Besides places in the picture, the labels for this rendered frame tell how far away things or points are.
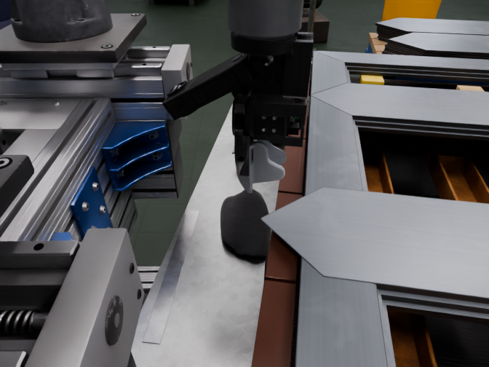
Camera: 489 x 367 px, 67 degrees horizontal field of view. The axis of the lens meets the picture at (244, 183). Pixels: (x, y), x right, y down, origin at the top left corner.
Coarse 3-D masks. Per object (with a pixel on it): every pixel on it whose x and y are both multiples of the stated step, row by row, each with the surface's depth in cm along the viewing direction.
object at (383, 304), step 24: (360, 72) 105; (384, 72) 104; (408, 72) 103; (432, 72) 102; (456, 72) 102; (480, 72) 101; (360, 120) 79; (384, 120) 79; (408, 120) 78; (360, 144) 73; (360, 168) 65; (384, 288) 44; (408, 288) 44; (384, 312) 43; (408, 312) 44; (432, 312) 44; (456, 312) 43; (480, 312) 43; (384, 336) 40
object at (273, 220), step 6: (276, 210) 54; (282, 210) 54; (264, 216) 53; (270, 216) 53; (276, 216) 53; (264, 222) 52; (270, 222) 52; (276, 222) 52; (270, 228) 52; (276, 228) 52
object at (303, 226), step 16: (320, 192) 58; (288, 208) 55; (304, 208) 55; (320, 208) 55; (288, 224) 52; (304, 224) 52; (320, 224) 52; (288, 240) 50; (304, 240) 50; (320, 240) 50; (304, 256) 47; (320, 256) 47; (320, 272) 45
